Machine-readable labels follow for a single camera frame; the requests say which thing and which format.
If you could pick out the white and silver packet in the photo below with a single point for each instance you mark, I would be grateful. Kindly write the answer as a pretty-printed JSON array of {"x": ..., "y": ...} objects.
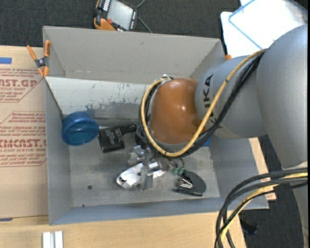
[{"x": 129, "y": 177}]

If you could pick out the brown cardboard board red print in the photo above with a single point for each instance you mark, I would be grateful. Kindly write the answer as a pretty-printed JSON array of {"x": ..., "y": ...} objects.
[{"x": 20, "y": 185}]

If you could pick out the black bottle with label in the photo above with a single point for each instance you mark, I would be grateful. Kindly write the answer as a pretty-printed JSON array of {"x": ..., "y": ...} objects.
[{"x": 111, "y": 139}]

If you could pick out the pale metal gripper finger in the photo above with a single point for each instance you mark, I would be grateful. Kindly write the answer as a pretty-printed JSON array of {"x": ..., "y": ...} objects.
[
  {"x": 146, "y": 179},
  {"x": 137, "y": 155}
]

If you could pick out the grey metal bin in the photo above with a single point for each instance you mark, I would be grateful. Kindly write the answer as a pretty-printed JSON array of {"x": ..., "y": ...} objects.
[{"x": 98, "y": 58}]

